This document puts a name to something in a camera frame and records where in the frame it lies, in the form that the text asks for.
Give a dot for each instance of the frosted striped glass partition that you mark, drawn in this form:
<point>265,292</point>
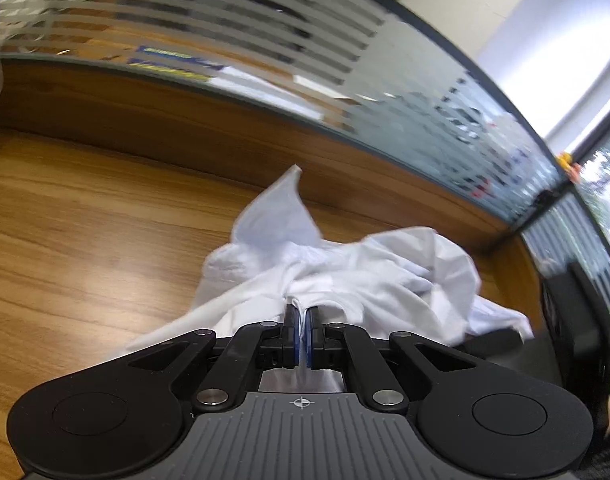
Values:
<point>285,35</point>

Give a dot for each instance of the yellow and orange object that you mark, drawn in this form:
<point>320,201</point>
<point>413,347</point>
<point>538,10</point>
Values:
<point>569,162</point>

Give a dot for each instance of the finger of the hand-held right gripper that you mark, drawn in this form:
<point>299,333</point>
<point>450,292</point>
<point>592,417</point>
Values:
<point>500,344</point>

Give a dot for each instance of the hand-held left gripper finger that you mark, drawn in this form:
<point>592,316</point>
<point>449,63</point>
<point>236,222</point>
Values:
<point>308,340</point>
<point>298,340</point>

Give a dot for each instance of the white collared shirt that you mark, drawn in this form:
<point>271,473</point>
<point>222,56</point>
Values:
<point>365,270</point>

